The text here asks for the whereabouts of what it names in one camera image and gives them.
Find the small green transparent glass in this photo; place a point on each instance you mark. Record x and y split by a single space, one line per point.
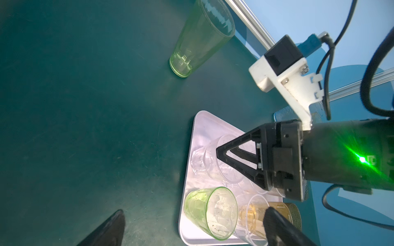
213 210

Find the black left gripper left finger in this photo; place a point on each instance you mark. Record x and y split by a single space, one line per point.
109 233

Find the right aluminium frame post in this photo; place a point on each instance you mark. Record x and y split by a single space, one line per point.
251 22

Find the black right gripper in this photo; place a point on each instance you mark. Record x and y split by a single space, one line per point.
357 155

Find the clear faceted glass one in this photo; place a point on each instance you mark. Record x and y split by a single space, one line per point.
241 232

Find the dimpled amber glass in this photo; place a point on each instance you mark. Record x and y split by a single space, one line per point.
291 212

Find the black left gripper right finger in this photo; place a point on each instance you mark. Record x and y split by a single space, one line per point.
280 232

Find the clear faceted glass four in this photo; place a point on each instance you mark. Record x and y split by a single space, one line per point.
205 163

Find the short yellow transparent glass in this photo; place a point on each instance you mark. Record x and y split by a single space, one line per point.
252 217

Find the tall frosted blue glass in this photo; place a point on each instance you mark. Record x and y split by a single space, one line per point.
287 114

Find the white plastic tray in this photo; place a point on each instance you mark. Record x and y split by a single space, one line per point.
206 127

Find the tall green transparent glass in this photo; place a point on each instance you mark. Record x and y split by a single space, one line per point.
209 27

